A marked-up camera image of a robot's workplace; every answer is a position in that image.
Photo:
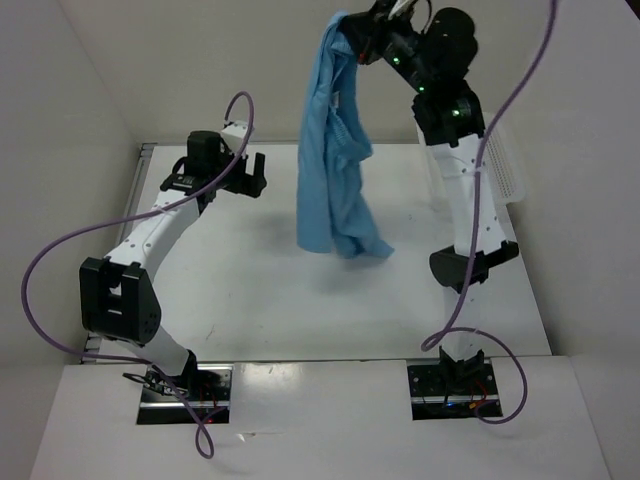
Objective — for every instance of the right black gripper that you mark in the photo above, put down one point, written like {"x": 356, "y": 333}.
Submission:
{"x": 369, "y": 27}

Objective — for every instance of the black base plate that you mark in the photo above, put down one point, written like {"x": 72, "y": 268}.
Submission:
{"x": 210, "y": 401}
{"x": 435, "y": 398}

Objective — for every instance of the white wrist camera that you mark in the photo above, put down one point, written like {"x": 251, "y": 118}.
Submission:
{"x": 235, "y": 134}
{"x": 400, "y": 7}

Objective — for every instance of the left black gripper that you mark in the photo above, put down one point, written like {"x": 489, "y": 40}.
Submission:
{"x": 247, "y": 184}

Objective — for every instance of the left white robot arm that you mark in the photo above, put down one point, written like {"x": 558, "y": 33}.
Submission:
{"x": 159, "y": 234}

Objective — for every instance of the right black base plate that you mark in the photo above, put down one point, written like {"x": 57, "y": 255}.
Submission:
{"x": 435, "y": 398}

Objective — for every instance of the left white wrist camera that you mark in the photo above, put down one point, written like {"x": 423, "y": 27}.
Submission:
{"x": 235, "y": 134}

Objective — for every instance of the blue mesh shorts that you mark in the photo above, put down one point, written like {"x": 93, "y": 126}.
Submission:
{"x": 332, "y": 214}

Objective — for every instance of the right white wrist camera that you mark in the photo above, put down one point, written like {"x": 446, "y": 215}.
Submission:
{"x": 400, "y": 7}

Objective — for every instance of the white plastic basket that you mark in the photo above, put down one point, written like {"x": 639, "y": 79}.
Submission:
{"x": 503, "y": 162}

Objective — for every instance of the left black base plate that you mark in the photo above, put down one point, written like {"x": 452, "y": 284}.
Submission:
{"x": 210, "y": 401}

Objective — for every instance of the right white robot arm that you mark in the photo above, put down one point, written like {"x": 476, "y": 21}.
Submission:
{"x": 434, "y": 62}

